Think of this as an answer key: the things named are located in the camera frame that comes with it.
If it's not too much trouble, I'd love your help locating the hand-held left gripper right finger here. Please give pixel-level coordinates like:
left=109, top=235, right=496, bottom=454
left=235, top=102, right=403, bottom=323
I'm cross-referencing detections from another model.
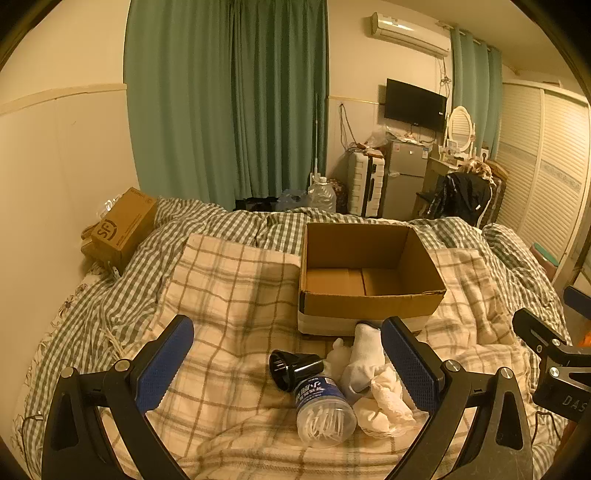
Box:
left=380, top=316, right=536, bottom=480

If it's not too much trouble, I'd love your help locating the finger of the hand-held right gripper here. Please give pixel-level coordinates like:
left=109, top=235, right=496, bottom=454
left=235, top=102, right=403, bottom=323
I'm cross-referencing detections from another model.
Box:
left=563, top=285, right=591, bottom=320
left=512, top=308, right=574, bottom=366

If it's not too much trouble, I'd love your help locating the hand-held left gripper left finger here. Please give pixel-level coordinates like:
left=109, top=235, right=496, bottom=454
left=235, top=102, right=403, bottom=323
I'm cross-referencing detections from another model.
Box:
left=41, top=315, right=195, bottom=480

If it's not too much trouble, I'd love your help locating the white sock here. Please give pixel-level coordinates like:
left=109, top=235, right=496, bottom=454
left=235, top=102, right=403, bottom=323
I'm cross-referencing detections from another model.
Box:
left=341, top=322, right=386, bottom=395
left=328, top=338, right=352, bottom=371

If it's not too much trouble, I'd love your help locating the white cloth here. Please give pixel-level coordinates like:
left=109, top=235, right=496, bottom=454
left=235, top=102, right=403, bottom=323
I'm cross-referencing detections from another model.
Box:
left=353, top=369, right=416, bottom=437

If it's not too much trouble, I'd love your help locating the clear cotton swab jar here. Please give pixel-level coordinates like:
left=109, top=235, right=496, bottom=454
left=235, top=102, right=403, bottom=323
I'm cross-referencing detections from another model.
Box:
left=295, top=369, right=358, bottom=445

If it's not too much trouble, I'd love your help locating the black hair dryer nozzle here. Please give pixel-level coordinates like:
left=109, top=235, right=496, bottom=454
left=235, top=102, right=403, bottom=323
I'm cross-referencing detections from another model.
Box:
left=269, top=350, right=324, bottom=391

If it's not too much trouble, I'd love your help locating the teal lidded stool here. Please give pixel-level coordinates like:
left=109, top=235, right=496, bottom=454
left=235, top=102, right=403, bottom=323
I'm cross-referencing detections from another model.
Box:
left=531, top=244, right=561, bottom=278

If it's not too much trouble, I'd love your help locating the green gingham duvet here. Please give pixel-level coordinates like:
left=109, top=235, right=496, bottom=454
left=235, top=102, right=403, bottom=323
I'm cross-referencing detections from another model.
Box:
left=14, top=198, right=573, bottom=462

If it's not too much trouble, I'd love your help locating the beige plaid blanket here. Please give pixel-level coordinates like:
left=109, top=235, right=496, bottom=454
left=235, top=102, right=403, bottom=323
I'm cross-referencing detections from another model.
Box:
left=99, top=233, right=568, bottom=480

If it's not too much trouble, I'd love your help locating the white louvered wardrobe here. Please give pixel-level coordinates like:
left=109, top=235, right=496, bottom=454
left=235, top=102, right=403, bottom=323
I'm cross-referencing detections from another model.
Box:
left=480, top=80, right=591, bottom=278

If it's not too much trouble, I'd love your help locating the closed brown cardboard box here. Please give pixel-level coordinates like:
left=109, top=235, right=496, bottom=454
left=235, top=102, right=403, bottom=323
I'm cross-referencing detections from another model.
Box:
left=90, top=187, right=160, bottom=273

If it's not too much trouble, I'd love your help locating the black jacket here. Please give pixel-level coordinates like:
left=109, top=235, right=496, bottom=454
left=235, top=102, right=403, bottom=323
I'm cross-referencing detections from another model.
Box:
left=427, top=172, right=492, bottom=227

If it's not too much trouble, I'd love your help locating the dressing table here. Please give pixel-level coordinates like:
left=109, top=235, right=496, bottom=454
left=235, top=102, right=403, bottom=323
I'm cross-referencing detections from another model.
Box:
left=413, top=154, right=467, bottom=217

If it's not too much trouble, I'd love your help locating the black bag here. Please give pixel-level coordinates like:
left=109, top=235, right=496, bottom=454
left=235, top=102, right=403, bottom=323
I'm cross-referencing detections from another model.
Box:
left=235, top=197, right=278, bottom=213

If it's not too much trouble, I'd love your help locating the silver small fridge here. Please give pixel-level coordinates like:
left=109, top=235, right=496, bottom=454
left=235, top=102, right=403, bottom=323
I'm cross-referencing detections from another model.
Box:
left=381, top=141, right=432, bottom=220

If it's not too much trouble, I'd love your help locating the white ribbed suitcase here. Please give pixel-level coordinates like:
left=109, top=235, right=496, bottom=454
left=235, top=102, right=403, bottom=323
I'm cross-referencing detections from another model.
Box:
left=347, top=150, right=386, bottom=217

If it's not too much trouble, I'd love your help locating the large clear water bottle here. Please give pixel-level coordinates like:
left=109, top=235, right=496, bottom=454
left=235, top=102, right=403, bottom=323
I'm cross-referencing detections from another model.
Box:
left=307, top=176, right=338, bottom=214

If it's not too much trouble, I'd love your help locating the clear plastic bag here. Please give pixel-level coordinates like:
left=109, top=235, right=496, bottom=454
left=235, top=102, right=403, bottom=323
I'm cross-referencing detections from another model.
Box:
left=277, top=188, right=310, bottom=212

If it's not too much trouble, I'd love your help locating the white oval mirror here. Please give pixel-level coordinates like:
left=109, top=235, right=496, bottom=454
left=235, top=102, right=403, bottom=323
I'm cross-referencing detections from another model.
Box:
left=444, top=106, right=476, bottom=155

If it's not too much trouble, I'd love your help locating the narrow green curtain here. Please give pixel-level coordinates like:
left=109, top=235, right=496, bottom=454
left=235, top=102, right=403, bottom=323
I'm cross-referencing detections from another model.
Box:
left=450, top=28, right=503, bottom=162

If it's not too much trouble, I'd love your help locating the thin white pole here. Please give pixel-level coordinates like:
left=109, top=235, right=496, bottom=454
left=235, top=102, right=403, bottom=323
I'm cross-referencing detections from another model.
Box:
left=311, top=92, right=321, bottom=178

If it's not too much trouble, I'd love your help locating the wide green curtain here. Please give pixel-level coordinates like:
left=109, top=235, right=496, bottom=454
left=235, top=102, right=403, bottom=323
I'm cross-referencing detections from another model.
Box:
left=124, top=0, right=237, bottom=209
left=231, top=0, right=329, bottom=215

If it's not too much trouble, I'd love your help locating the white air conditioner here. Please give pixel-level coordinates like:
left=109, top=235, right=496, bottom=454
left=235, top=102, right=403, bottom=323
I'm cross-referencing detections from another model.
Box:
left=369, top=12, right=451, bottom=58

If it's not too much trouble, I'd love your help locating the black cable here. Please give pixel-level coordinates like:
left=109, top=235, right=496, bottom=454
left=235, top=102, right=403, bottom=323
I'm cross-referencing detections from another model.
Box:
left=531, top=410, right=561, bottom=448

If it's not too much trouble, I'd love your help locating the black wall television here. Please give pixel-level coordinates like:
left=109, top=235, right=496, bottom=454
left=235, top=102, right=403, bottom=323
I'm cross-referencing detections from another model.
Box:
left=384, top=78, right=448, bottom=131

